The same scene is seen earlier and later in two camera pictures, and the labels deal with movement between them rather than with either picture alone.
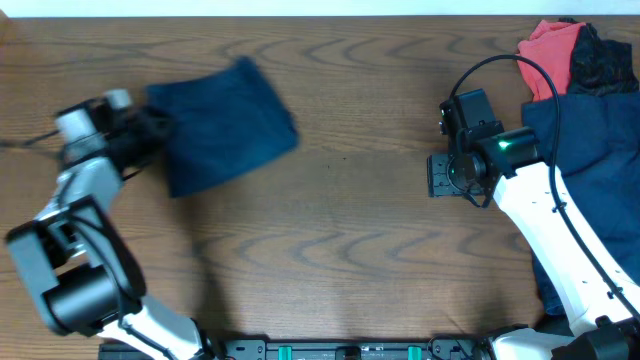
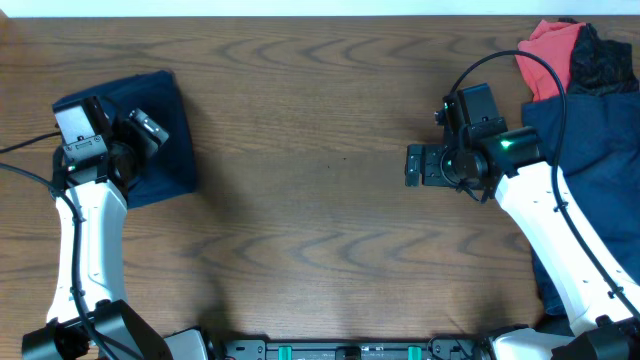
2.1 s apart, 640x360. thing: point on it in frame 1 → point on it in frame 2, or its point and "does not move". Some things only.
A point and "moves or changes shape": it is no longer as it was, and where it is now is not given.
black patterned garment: (601, 66) does not move
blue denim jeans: (599, 176) does not move
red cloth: (551, 45) does not move
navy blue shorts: (226, 123) moves or changes shape
